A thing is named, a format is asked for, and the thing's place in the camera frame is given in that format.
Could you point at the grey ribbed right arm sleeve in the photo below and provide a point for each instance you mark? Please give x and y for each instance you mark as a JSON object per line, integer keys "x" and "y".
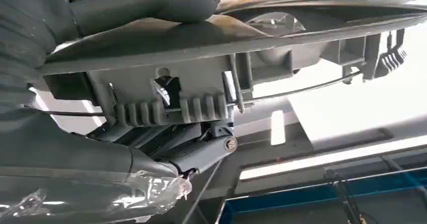
{"x": 23, "y": 42}

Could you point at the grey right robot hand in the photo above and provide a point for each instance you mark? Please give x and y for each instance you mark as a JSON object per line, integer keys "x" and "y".
{"x": 66, "y": 169}

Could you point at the grey metal bench frame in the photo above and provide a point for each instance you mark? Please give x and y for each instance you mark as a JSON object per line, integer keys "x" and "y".
{"x": 333, "y": 162}

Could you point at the blue plastic tray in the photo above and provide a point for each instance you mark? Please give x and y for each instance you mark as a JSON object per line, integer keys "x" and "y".
{"x": 300, "y": 202}

